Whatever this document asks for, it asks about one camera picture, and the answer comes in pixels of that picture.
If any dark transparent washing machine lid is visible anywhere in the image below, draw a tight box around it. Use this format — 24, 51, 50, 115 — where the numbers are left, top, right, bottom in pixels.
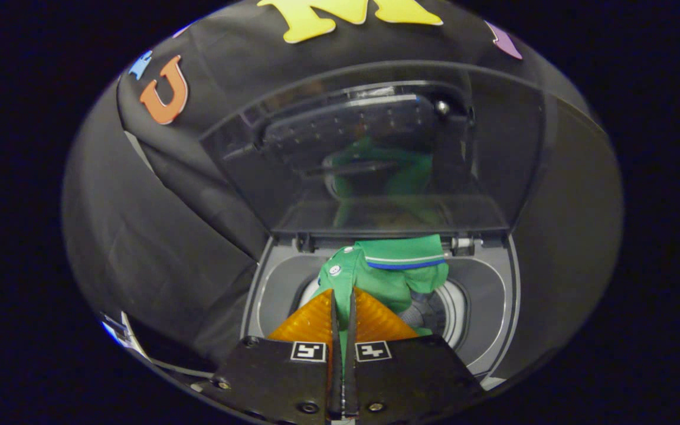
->
200, 61, 547, 237

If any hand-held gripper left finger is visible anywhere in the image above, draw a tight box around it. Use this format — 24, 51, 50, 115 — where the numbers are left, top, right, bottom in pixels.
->
195, 288, 341, 423

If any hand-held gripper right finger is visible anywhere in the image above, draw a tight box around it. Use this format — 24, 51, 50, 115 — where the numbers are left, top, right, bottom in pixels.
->
343, 288, 485, 421

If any green polo shirt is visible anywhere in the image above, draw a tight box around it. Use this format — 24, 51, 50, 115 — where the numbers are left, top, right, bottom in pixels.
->
316, 234, 450, 378

